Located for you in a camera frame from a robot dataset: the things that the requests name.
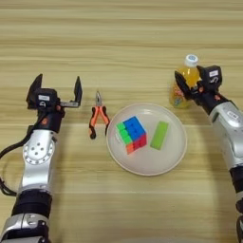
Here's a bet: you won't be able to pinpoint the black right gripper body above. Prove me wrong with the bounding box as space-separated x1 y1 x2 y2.
189 82 231 115

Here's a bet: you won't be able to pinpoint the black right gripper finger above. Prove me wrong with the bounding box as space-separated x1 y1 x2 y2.
196 65 209 80
174 70 193 101

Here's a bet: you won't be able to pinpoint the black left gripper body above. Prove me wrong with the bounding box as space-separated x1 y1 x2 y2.
27 98 65 134

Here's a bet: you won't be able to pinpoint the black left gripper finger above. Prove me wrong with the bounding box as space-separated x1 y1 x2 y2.
27 73 44 101
60 75 84 108

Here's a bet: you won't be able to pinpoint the orange juice bottle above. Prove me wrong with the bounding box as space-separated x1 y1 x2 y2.
168 54 201 110

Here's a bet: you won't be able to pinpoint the multicolour puzzle cube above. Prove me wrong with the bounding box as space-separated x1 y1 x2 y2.
116 116 148 156

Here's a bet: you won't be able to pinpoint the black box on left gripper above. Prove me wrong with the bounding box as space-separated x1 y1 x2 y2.
32 88 60 110

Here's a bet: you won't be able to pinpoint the orange black pliers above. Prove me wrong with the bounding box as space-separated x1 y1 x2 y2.
88 90 111 140

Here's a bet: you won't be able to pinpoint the green rectangular block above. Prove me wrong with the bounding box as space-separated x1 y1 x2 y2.
149 121 170 151

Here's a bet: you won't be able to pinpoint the white round plate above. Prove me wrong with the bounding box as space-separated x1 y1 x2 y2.
105 103 188 177

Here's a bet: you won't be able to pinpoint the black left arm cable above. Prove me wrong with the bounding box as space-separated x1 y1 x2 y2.
0 125 36 197

